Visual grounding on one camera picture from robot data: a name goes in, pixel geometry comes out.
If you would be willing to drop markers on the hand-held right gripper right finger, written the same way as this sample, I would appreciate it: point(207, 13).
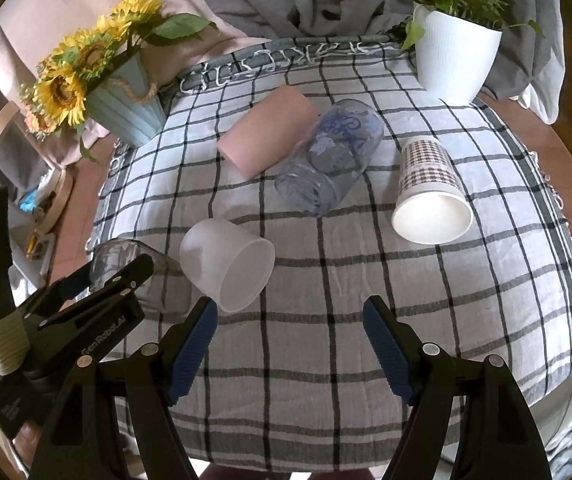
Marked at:
point(390, 355)

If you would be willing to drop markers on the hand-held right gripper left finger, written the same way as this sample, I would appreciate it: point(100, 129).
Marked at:
point(190, 355)

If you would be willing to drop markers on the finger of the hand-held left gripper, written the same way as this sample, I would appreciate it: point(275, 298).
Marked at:
point(101, 332)
point(116, 276)

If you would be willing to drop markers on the clear glass cup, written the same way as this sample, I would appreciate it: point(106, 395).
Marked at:
point(171, 285)

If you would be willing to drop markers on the frosted white plastic cup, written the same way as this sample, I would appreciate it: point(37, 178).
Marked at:
point(216, 255)

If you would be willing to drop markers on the checked pattern paper cup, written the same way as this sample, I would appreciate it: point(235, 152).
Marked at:
point(428, 180)

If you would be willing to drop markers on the clear cup with blue print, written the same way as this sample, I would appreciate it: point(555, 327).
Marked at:
point(331, 160)

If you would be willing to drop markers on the pink cup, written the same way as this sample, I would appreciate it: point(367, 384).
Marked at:
point(266, 132)

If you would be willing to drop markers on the checked black white tablecloth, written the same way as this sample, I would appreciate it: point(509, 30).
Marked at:
point(366, 270)

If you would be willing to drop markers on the round wooden tray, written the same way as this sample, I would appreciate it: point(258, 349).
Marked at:
point(58, 200)

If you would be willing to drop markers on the light blue ribbed flower pot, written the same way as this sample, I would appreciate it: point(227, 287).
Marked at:
point(126, 110)

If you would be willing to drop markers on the yellow sunflower bouquet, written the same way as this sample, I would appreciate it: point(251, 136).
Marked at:
point(66, 85)

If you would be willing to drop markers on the beige pink cloth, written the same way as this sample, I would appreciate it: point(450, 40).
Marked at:
point(56, 10)

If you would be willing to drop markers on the white ribbed plant pot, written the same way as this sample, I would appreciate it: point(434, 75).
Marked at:
point(453, 57)

